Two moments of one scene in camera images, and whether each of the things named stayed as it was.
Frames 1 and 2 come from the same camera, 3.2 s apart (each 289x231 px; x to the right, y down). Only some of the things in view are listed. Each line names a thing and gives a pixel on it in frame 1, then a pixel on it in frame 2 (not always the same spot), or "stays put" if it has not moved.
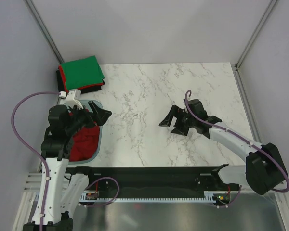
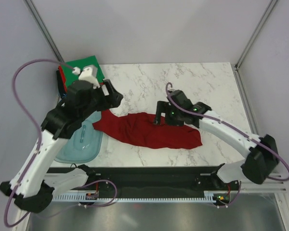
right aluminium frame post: [268, 10] stays put
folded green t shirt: [82, 72] stays put
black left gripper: [99, 117] -> [115, 97]
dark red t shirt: [85, 143] -> [139, 129]
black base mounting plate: [152, 179] stays put
